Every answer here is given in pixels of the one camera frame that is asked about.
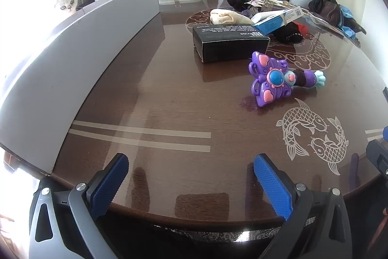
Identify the clear hair claw clip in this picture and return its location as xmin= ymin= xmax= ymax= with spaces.
xmin=244 ymin=0 xmax=264 ymax=15

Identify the white cat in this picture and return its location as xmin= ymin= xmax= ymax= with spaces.
xmin=55 ymin=0 xmax=82 ymax=15

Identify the black round brush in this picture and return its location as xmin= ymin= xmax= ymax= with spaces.
xmin=271 ymin=21 xmax=305 ymax=44

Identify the pile of dark clothes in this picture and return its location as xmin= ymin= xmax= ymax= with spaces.
xmin=308 ymin=0 xmax=367 ymax=35

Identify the purple butterfly toy wand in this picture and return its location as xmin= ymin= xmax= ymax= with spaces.
xmin=249 ymin=52 xmax=327 ymax=108

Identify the black hair tie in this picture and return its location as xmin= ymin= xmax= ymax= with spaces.
xmin=293 ymin=69 xmax=307 ymax=86

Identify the black cardboard box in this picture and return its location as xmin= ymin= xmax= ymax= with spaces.
xmin=192 ymin=23 xmax=271 ymax=63

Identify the beige folded cloth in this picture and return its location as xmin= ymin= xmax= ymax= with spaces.
xmin=210 ymin=8 xmax=255 ymax=25

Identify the clear plastic bag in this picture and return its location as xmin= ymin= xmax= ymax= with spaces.
xmin=303 ymin=10 xmax=344 ymax=33

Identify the black cloth pouch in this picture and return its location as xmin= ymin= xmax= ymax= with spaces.
xmin=227 ymin=0 xmax=252 ymax=12

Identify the black beaded scrunchie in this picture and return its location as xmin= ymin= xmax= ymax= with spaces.
xmin=286 ymin=33 xmax=304 ymax=45

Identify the blue and white box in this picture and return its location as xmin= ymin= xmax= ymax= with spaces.
xmin=251 ymin=6 xmax=304 ymax=34

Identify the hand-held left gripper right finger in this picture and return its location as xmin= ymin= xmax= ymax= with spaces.
xmin=253 ymin=153 xmax=355 ymax=259

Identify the brown patterned wooden desktop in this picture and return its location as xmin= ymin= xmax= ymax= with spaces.
xmin=0 ymin=0 xmax=388 ymax=244

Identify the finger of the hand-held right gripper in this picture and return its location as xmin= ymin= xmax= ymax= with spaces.
xmin=365 ymin=125 xmax=388 ymax=181

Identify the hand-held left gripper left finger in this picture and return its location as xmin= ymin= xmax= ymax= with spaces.
xmin=29 ymin=153 xmax=130 ymax=259

